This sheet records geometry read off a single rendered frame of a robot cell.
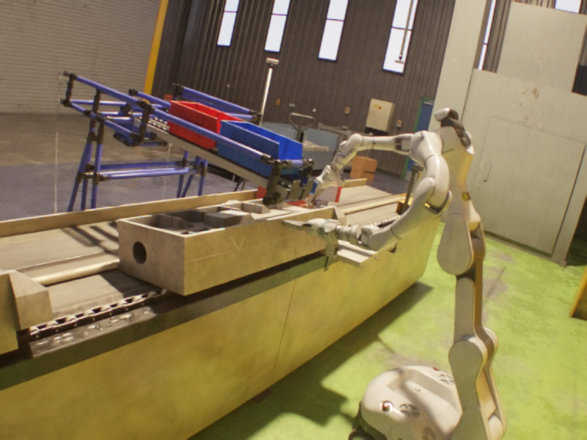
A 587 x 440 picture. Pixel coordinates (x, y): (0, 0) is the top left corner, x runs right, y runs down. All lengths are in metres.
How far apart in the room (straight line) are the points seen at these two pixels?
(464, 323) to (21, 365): 1.58
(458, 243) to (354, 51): 10.94
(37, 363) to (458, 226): 1.51
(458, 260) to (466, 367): 0.44
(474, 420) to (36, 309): 1.64
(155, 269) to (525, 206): 6.52
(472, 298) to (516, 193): 5.68
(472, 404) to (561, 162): 5.85
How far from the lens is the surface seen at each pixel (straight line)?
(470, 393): 1.95
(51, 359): 1.28
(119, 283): 1.67
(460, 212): 1.85
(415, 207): 1.48
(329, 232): 1.71
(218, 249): 1.57
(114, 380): 1.47
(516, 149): 7.48
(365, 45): 12.44
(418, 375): 2.32
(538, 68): 8.85
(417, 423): 1.99
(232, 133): 1.73
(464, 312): 1.91
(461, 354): 1.91
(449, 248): 1.84
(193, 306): 1.56
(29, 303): 1.14
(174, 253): 1.49
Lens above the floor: 1.50
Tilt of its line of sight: 16 degrees down
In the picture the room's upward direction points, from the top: 12 degrees clockwise
